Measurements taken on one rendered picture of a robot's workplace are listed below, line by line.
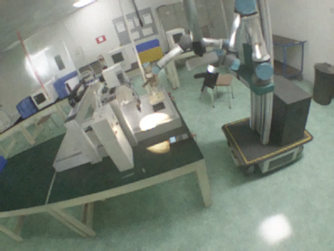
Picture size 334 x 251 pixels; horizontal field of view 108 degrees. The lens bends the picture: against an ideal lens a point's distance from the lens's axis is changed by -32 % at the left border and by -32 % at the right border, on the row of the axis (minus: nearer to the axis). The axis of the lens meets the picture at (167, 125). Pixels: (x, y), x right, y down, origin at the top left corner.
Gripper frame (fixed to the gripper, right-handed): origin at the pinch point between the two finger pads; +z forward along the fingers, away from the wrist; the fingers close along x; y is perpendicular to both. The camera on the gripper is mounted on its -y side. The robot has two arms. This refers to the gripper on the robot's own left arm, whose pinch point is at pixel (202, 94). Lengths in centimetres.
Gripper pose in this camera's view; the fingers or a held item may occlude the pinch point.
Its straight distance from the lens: 130.6
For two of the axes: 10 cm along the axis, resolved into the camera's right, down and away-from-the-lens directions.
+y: 8.9, 3.9, -2.3
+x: 4.3, -5.8, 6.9
